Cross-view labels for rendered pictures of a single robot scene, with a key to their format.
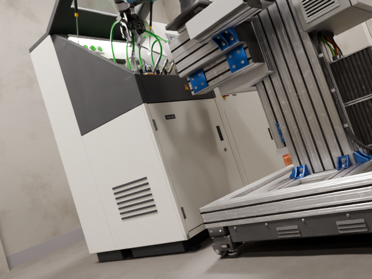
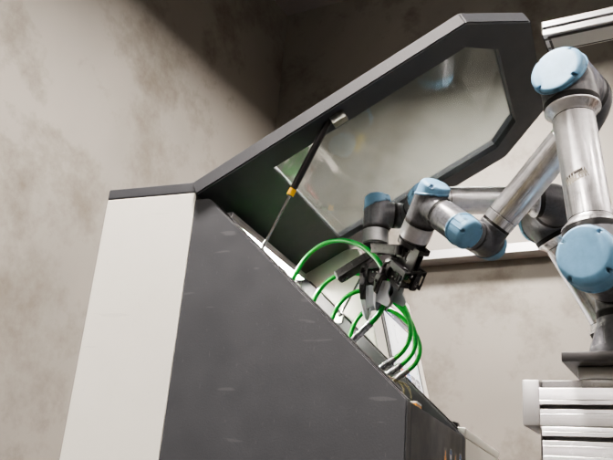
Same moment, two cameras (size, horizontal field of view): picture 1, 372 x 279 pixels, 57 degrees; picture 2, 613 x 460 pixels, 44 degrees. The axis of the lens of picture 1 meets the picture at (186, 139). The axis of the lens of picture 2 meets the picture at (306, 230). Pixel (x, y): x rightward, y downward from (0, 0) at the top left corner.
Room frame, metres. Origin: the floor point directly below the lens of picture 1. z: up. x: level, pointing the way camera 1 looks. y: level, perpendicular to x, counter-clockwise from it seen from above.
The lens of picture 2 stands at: (0.24, 0.79, 0.71)
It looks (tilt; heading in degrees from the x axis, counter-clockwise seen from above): 21 degrees up; 345
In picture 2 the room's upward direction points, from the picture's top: 5 degrees clockwise
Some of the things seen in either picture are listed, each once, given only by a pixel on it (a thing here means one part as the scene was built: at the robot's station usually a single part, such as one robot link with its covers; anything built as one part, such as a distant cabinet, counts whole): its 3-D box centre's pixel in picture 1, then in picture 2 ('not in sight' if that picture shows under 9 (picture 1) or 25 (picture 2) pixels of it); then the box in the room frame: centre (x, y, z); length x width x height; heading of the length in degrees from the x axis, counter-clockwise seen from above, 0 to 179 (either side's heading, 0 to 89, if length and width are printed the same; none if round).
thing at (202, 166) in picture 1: (202, 155); not in sight; (1.99, -0.06, 0.44); 0.65 x 0.02 x 0.68; 142
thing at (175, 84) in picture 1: (177, 88); (431, 454); (2.00, -0.05, 0.87); 0.62 x 0.04 x 0.16; 142
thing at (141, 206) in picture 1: (170, 174); not in sight; (2.16, 0.16, 0.39); 0.70 x 0.58 x 0.79; 142
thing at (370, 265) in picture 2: (135, 25); (377, 266); (2.10, 0.08, 1.36); 0.09 x 0.08 x 0.12; 52
